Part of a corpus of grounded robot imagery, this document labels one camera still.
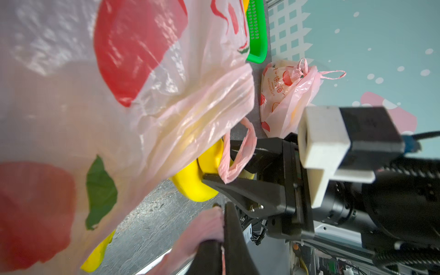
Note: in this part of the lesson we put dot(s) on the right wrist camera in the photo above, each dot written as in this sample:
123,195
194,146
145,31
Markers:
347,144

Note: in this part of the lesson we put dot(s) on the green plastic basket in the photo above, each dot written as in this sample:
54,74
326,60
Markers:
258,36

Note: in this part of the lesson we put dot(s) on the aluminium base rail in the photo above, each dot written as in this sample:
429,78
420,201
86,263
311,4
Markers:
309,257

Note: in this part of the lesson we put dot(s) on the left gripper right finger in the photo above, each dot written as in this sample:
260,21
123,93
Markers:
237,257

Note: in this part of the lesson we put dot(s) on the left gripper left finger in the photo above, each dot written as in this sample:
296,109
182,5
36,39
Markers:
208,259

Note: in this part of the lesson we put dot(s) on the pink plastic bag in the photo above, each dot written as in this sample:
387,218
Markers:
287,88
100,102

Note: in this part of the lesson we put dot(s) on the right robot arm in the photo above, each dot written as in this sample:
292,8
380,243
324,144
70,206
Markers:
390,226

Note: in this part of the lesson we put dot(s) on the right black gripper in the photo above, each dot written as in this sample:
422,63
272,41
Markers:
287,203

